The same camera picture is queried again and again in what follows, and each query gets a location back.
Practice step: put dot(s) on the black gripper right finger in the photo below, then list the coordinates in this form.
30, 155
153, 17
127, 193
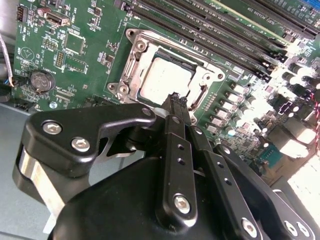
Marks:
220, 175

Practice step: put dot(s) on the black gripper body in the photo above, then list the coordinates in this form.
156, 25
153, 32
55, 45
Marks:
112, 212

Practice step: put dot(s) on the square CPU chip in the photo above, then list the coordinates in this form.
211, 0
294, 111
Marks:
165, 75

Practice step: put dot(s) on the metal socket cover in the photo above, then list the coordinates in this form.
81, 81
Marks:
146, 58

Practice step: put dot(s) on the thin metal locking lever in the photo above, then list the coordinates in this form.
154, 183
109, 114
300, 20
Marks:
204, 92
126, 72

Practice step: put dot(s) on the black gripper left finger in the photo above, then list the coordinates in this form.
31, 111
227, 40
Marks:
62, 140

